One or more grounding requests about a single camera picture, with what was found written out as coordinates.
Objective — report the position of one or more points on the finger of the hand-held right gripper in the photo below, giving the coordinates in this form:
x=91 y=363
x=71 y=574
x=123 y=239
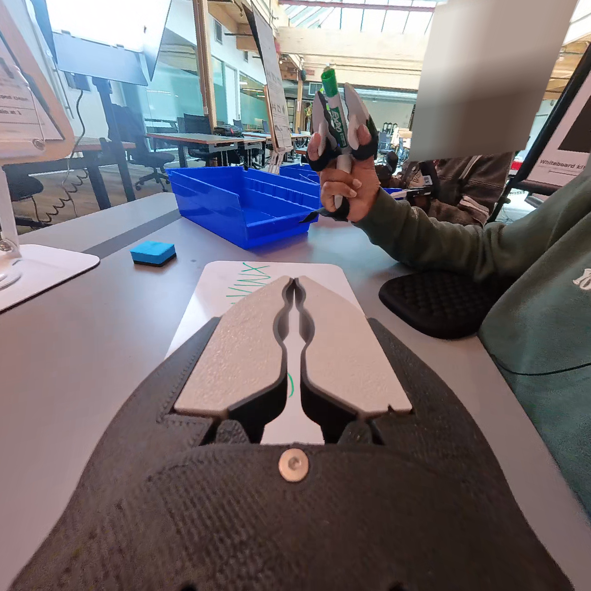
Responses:
x=321 y=124
x=358 y=115

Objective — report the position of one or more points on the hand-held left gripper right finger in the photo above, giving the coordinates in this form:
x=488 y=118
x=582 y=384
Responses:
x=355 y=355

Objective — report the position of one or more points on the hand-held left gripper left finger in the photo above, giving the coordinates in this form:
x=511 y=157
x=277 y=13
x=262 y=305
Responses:
x=235 y=355

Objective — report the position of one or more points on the green dry erase marker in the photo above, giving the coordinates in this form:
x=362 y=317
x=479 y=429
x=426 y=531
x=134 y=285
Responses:
x=339 y=124

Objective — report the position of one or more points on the small white whiteboard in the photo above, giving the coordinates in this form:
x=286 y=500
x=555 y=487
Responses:
x=221 y=281

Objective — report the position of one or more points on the person's right forearm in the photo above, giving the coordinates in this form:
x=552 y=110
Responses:
x=438 y=235

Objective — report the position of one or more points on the blue whiteboard eraser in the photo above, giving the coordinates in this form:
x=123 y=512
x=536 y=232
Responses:
x=152 y=251

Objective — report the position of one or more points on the person's right hand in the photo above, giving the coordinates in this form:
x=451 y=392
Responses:
x=364 y=194

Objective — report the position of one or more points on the tagged blue plastic bin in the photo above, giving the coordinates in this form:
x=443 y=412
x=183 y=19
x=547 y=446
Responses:
x=397 y=190

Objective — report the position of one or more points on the white poster on easel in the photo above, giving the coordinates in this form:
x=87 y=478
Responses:
x=272 y=87

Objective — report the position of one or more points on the black backpack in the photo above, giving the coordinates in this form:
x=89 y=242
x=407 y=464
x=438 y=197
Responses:
x=226 y=130

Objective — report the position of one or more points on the black mesh armrest pad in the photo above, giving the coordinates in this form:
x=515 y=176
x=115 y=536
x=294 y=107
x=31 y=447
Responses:
x=438 y=304

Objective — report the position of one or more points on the long grey desk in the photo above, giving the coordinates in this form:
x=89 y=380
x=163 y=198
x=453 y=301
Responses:
x=207 y=137

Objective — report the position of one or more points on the dark jacket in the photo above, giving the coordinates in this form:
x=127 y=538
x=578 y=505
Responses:
x=466 y=184

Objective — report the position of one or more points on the black office chair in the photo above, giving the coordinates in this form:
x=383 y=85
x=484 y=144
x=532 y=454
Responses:
x=147 y=159

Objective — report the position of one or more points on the black poster stand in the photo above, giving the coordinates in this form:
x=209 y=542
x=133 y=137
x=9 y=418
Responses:
x=545 y=166

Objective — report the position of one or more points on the wooden desk black legs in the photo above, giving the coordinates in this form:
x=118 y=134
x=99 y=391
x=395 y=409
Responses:
x=106 y=144

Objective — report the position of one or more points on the display on rolling stand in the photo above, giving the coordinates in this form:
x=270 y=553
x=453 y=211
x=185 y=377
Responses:
x=101 y=60

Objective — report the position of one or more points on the printed instruction sheet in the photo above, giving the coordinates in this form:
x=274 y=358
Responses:
x=18 y=101

